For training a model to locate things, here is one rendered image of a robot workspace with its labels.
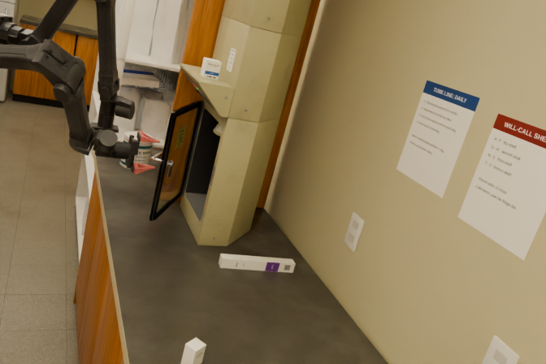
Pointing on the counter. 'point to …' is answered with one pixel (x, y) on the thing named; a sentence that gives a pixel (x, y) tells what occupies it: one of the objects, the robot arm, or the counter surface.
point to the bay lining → (203, 155)
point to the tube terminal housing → (244, 128)
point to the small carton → (210, 68)
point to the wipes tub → (138, 150)
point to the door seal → (167, 158)
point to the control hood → (211, 89)
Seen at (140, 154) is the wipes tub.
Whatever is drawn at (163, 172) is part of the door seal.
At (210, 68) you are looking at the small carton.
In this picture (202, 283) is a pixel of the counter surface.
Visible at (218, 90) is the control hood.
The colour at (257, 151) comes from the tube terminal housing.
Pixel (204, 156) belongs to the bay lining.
